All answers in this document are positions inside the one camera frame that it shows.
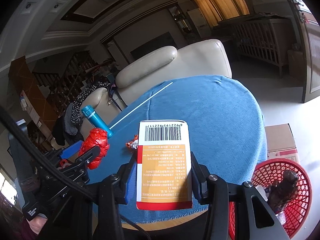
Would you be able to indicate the orange white carton box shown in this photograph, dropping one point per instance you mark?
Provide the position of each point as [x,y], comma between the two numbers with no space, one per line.
[163,166]

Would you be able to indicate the black plastic bag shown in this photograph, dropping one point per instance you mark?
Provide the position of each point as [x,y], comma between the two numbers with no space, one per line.
[283,192]

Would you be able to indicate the small candy wrapper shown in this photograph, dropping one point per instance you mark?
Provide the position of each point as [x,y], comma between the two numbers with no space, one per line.
[133,144]

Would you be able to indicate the black white dotted garment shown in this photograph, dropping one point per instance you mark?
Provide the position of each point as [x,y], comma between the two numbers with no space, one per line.
[76,118]

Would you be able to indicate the teal thermos bottle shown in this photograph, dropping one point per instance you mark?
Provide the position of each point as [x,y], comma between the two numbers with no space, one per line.
[93,117]

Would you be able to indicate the cream leather sofa seat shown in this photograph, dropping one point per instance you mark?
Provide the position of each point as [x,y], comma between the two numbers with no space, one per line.
[65,133]

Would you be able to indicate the blue tablecloth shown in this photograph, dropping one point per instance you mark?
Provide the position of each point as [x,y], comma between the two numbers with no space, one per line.
[226,127]

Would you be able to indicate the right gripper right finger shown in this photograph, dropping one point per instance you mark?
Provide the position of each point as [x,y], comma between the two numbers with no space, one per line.
[254,219]

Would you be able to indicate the person's left hand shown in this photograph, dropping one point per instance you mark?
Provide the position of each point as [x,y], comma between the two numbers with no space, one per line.
[37,223]

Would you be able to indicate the red mesh trash basket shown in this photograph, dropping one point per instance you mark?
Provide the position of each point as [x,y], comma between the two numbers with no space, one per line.
[296,212]

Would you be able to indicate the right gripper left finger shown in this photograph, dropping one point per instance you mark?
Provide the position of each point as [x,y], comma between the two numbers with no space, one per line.
[91,211]

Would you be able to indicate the white straw stick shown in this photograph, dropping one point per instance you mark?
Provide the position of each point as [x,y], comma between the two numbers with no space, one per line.
[137,107]

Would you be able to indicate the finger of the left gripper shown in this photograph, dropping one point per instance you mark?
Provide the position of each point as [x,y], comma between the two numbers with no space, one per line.
[71,150]
[82,161]

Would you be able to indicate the cream leather armchair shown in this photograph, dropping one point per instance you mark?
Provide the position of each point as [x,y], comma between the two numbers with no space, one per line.
[207,57]

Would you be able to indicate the cardboard box on floor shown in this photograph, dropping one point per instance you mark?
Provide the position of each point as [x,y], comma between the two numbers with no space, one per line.
[281,143]

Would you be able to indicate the dark wooden railing cabinet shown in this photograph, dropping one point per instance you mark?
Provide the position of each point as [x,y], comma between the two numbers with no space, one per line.
[262,37]

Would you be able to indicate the red plastic bag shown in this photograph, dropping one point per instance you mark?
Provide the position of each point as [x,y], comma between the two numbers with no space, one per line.
[97,137]

